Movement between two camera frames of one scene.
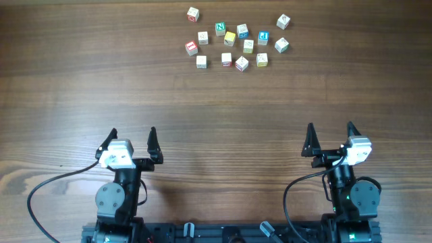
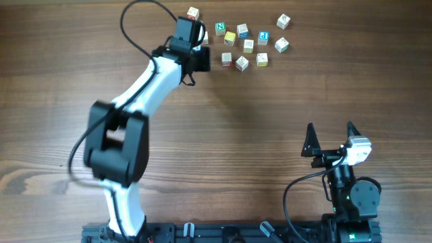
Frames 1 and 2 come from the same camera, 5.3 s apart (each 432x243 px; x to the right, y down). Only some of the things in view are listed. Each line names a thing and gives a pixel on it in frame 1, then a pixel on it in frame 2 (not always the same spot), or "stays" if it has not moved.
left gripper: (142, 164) to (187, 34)
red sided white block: (226, 59) stays
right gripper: (312, 148) stays
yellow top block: (229, 38) stays
